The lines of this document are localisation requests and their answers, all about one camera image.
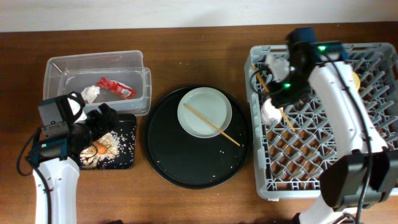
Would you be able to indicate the black rectangular tray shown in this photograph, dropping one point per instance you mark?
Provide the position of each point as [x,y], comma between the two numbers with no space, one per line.
[126,132]

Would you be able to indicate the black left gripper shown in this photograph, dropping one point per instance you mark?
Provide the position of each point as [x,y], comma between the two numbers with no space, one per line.
[109,116]

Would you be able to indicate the grey round plate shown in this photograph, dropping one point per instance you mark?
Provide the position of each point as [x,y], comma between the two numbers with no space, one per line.
[211,104]

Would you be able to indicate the yellow plastic bowl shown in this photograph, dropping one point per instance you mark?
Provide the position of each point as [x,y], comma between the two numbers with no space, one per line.
[357,81]

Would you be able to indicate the pink plastic cup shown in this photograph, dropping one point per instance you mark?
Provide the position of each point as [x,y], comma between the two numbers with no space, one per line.
[269,113]

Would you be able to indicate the red snack wrapper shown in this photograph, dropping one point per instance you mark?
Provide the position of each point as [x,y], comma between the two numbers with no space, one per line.
[120,89]

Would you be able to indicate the wooden chopstick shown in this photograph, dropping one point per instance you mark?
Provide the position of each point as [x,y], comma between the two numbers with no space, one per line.
[210,123]
[257,73]

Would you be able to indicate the white tissue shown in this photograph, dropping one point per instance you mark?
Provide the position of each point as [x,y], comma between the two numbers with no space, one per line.
[90,93]

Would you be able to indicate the grey plastic dishwasher rack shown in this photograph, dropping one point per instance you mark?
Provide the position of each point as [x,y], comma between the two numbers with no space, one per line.
[288,159]

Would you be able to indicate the round black tray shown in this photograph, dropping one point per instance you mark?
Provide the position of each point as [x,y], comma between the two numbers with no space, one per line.
[188,161]

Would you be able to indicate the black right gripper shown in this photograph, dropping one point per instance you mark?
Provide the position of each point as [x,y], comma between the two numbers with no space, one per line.
[277,99]

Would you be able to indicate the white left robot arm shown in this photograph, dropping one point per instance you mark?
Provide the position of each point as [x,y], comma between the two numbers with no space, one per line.
[55,152]

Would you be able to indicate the food scraps pile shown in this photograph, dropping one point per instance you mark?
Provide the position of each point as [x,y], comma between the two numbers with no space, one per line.
[90,159]

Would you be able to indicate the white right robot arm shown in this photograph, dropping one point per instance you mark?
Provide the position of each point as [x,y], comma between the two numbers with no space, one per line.
[366,170]

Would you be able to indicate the orange carrot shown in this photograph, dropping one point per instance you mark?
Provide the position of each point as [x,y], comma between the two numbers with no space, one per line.
[101,149]

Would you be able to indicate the clear plastic storage bin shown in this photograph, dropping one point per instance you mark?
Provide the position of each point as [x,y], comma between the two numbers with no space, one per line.
[76,72]

